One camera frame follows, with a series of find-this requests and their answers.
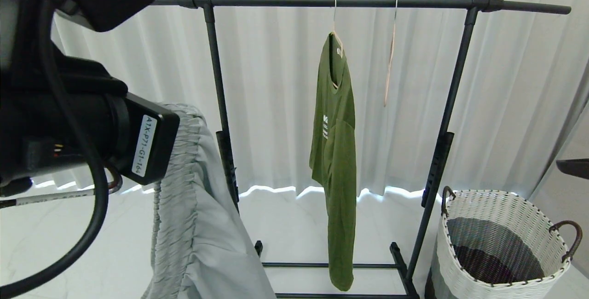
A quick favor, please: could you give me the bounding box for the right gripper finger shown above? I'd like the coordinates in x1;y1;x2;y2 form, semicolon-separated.
556;159;589;180

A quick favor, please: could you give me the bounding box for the black clothes rack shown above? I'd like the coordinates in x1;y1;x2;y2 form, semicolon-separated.
152;0;572;299

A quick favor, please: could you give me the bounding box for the white laundry basket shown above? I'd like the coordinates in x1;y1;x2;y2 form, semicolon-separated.
429;186;583;299

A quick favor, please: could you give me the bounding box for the pale grey garment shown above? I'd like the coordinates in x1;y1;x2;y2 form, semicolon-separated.
140;103;277;299

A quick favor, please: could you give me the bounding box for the black cable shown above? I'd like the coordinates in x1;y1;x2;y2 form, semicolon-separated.
0;0;111;299

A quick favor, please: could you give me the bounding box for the green printed shirt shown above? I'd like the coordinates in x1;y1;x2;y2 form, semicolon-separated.
309;32;358;292

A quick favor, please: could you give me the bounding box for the pink clothes hanger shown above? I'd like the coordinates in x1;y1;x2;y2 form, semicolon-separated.
383;0;399;108
330;0;346;91

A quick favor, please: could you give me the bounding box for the white curtain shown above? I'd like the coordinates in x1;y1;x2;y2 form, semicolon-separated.
32;0;589;198

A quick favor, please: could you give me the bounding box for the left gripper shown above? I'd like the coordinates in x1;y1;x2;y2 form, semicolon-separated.
0;55;180;185

